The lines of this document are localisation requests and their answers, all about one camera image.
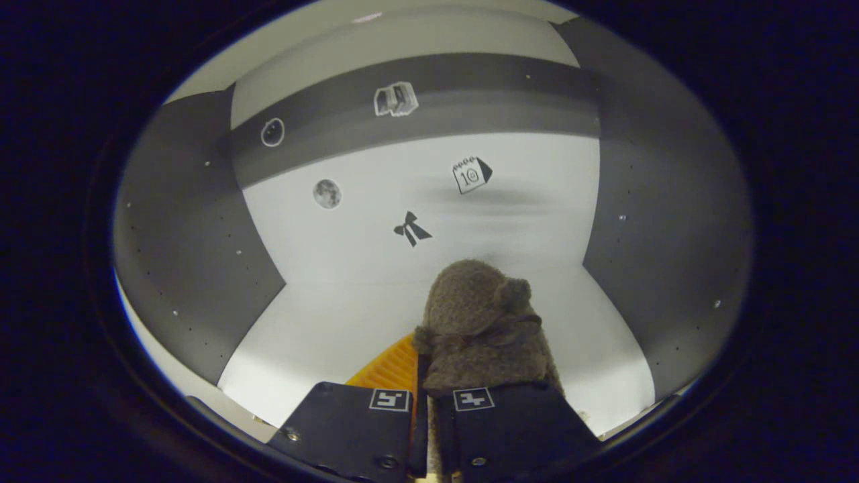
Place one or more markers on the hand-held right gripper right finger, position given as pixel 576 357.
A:
pixel 510 429

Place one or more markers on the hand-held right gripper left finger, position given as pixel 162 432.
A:
pixel 349 429

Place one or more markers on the brown plush shoe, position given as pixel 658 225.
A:
pixel 476 322

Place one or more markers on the white shoe cabinet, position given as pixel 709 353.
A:
pixel 376 268

